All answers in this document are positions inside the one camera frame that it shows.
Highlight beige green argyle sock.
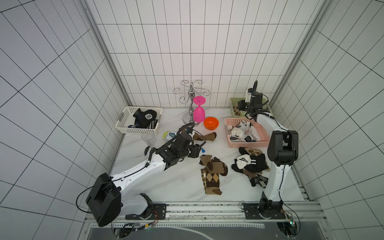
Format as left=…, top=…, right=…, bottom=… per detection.
left=234, top=109, right=247, bottom=117

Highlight white sock grey pattern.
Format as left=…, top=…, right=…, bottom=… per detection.
left=227, top=121, right=260, bottom=143

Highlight brown argyle sock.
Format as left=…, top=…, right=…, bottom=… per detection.
left=199, top=155, right=228, bottom=196

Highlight black sock white logo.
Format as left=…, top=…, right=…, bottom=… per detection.
left=133, top=109, right=158, bottom=129

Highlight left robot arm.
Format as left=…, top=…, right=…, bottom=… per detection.
left=86, top=123, right=207, bottom=227

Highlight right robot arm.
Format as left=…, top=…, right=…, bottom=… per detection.
left=240, top=81, right=299, bottom=218

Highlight green plastic basket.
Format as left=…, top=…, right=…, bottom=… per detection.
left=229, top=97, right=273, bottom=118

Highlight pink plastic basket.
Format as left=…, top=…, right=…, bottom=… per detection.
left=225, top=118, right=270, bottom=148

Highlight white plastic basket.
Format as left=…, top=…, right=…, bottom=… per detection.
left=115, top=107, right=163, bottom=135

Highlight white sock yellow blue patches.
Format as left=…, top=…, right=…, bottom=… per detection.
left=163, top=131, right=177, bottom=140

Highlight chrome cup holder stand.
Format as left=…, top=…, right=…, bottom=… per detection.
left=173, top=80, right=211, bottom=125

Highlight brown long sock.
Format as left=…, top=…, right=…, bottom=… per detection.
left=193, top=132, right=217, bottom=142

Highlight clear drinking glass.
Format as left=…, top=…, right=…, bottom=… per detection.
left=142, top=131, right=156, bottom=147

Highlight pink plastic goblet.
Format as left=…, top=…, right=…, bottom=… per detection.
left=193, top=96, right=206, bottom=123

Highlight orange plastic bowl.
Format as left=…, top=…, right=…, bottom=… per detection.
left=204, top=117, right=220, bottom=131

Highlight black white sock pile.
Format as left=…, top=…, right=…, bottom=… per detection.
left=231, top=147, right=270, bottom=178

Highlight black grey argyle sock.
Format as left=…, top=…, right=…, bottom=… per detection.
left=250, top=174, right=269, bottom=189

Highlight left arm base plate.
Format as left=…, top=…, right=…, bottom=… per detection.
left=125, top=204, right=167, bottom=221

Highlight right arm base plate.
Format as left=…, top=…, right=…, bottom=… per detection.
left=240, top=203, right=287, bottom=220

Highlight aluminium rail frame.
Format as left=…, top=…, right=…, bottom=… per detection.
left=78, top=200, right=334, bottom=240

